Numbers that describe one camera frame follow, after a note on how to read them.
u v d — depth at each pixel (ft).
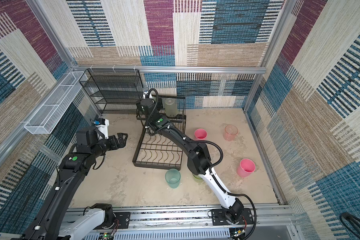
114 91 3.64
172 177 2.71
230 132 3.19
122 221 2.40
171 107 2.74
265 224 2.40
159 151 3.17
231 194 2.13
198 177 2.08
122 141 2.20
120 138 2.17
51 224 1.28
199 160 1.96
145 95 2.40
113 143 2.12
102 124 2.08
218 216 2.43
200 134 3.32
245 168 2.77
